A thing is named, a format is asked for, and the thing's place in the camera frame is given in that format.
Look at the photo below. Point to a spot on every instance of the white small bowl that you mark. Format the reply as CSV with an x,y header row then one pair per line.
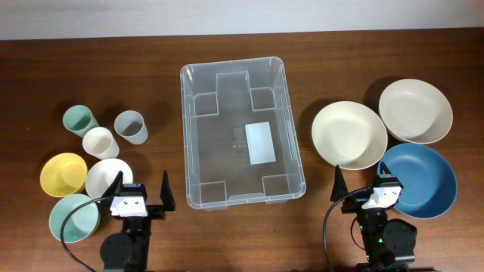
x,y
102,175

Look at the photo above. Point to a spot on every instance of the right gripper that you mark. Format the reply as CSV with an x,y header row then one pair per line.
x,y
339,189

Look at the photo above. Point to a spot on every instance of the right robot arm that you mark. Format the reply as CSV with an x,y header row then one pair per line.
x,y
388,244

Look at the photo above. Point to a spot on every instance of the grey cup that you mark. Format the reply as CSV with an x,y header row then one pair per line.
x,y
131,126

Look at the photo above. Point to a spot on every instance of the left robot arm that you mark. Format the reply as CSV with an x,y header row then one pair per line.
x,y
128,249

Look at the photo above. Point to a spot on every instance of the mint green small bowl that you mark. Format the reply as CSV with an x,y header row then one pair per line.
x,y
80,225

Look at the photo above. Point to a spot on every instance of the blue large bowl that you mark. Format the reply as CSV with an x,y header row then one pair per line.
x,y
430,184

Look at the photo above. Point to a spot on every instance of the white label in bin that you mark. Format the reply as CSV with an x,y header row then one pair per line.
x,y
260,143

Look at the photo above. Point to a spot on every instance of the cream large bowl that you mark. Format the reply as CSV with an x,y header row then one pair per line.
x,y
350,135
415,111

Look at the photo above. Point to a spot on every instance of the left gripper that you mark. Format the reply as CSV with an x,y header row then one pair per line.
x,y
158,211

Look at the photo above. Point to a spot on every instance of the mint green cup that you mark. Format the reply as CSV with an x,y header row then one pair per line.
x,y
79,119

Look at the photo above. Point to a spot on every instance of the cream white cup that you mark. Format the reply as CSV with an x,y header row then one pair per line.
x,y
100,143

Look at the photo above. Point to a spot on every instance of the clear plastic storage bin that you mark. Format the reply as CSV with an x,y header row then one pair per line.
x,y
218,99

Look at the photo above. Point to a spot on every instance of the yellow small bowl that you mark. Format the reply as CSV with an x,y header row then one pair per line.
x,y
63,175

